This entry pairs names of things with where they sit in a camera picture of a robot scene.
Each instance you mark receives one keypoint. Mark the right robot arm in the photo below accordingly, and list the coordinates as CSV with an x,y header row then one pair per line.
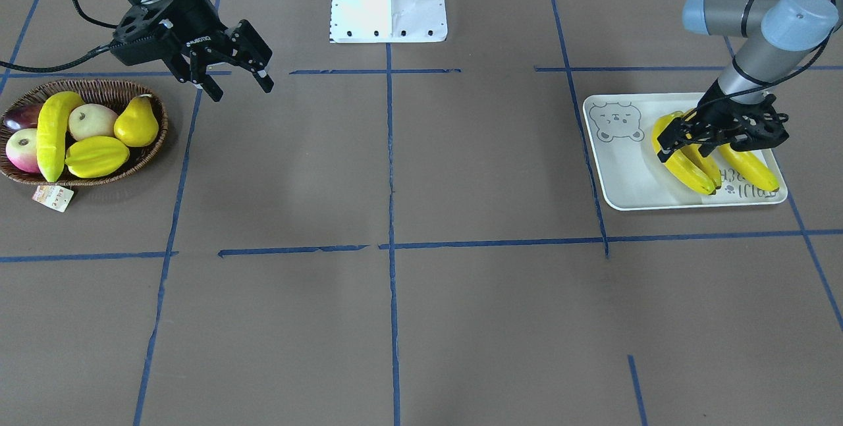
x,y
186,35

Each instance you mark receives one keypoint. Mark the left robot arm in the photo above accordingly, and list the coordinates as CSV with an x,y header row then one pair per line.
x,y
783,38

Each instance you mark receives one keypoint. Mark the brown wicker basket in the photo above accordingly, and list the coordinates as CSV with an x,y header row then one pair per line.
x,y
113,93

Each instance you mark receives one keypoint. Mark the curved yellow banana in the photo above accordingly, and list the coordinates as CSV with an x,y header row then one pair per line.
x,y
680,166

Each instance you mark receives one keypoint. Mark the yellow pear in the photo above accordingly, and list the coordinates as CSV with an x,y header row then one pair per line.
x,y
137,125

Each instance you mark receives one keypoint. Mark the paper price tag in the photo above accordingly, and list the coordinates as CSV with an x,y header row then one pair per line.
x,y
58,198

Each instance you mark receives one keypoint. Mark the dark red fruit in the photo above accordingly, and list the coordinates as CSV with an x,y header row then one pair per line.
x,y
22,117

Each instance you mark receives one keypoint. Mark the pink white apple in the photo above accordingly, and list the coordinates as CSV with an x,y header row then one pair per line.
x,y
21,150

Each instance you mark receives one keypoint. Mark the yellow star fruit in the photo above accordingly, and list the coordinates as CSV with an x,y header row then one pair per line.
x,y
96,157

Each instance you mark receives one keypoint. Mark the white bear print tray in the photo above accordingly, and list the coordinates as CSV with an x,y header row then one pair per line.
x,y
631,176

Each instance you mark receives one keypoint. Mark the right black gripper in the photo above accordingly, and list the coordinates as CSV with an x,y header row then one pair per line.
x,y
191,16

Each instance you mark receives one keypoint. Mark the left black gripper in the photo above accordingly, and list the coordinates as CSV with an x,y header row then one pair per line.
x,y
726,108

